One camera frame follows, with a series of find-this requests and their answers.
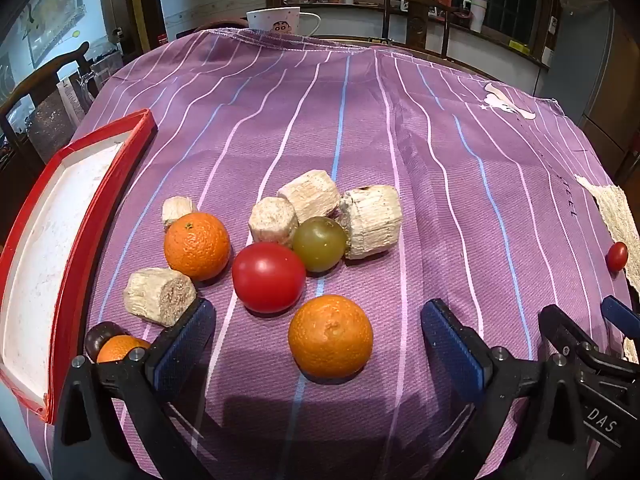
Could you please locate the dark purple plum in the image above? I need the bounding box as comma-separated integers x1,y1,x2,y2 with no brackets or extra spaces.
84,321,132,361

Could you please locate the grey refrigerator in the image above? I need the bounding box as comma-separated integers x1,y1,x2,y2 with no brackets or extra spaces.
580,5,640,161

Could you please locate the clear glass pitcher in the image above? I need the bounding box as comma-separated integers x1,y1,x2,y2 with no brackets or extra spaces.
75,52,123,106

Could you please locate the orange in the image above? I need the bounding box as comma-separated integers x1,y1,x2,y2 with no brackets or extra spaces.
96,335,151,364
164,212,232,282
288,294,374,380

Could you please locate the purple striped cloth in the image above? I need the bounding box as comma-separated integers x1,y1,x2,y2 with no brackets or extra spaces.
45,27,633,480

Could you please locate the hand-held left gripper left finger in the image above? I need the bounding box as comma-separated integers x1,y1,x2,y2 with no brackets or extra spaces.
52,296,236,480

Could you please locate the white tumbler with straw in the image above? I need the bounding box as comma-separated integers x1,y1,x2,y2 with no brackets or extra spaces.
468,0,487,34

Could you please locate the flat sugarcane peel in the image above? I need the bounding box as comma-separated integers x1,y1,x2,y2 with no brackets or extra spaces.
574,174,640,363

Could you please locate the red-rimmed white tray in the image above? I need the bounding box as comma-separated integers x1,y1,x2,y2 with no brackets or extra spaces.
0,108,157,425

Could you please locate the wall poster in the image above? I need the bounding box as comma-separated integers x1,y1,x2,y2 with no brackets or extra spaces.
20,0,87,61

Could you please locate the white cartoon mug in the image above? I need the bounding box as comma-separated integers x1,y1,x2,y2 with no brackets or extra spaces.
246,7,321,37

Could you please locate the dark wooden chair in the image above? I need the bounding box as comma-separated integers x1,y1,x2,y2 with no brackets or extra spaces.
377,0,458,58
0,41,101,186

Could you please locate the small red tomato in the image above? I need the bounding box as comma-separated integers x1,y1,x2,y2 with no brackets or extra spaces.
605,241,629,272

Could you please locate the green tomato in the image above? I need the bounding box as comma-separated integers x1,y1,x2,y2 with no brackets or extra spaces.
292,216,349,273

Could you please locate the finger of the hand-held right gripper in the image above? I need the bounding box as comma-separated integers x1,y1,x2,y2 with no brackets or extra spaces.
539,304,640,376
601,296,640,341

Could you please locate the large red tomato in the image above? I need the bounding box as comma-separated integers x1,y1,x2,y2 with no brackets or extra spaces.
231,242,307,315

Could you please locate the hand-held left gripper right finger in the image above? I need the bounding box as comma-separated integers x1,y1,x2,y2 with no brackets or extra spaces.
420,298,591,480

